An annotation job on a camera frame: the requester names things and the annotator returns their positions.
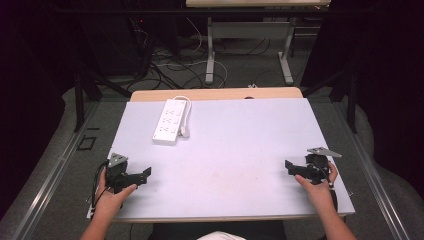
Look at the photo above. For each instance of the person's right hand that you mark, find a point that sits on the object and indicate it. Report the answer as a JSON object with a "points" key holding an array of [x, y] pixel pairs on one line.
{"points": [[321, 193]]}

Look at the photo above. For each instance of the person's white shirt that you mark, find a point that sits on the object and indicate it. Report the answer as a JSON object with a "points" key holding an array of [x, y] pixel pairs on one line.
{"points": [[220, 236]]}

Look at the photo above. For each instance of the white table mat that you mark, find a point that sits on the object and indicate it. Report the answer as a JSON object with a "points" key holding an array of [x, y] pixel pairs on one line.
{"points": [[233, 150]]}

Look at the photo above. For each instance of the white metal desk frame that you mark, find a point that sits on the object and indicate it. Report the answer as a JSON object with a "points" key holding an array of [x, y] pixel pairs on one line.
{"points": [[210, 50]]}

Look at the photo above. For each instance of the black metal stand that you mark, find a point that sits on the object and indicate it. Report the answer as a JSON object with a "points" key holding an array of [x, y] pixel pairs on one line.
{"points": [[79, 100], [351, 100]]}

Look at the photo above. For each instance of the white power strip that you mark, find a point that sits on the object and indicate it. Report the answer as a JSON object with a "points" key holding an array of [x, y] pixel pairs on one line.
{"points": [[168, 123]]}

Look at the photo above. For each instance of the metal floor rail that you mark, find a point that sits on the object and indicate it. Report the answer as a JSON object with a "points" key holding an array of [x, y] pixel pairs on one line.
{"points": [[50, 181], [370, 166]]}

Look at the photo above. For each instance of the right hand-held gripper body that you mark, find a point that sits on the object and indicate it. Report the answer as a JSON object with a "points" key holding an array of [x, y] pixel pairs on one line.
{"points": [[315, 168]]}

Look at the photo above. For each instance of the person's left hand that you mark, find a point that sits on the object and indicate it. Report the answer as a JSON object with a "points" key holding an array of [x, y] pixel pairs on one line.
{"points": [[110, 201]]}

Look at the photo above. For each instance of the person's dark pants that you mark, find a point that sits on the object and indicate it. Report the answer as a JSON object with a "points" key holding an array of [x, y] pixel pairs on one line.
{"points": [[173, 231]]}

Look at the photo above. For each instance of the dark equipment cabinet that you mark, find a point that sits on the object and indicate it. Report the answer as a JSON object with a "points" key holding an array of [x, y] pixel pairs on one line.
{"points": [[110, 43]]}

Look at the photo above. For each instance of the dark curtain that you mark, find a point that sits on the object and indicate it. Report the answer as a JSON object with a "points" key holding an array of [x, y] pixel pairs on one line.
{"points": [[393, 83], [30, 100]]}

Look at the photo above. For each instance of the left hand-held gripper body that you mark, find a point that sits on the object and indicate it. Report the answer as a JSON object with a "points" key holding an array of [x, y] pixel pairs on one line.
{"points": [[116, 171]]}

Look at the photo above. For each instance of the wooden table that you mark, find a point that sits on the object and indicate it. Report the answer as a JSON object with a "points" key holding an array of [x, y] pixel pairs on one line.
{"points": [[216, 94]]}

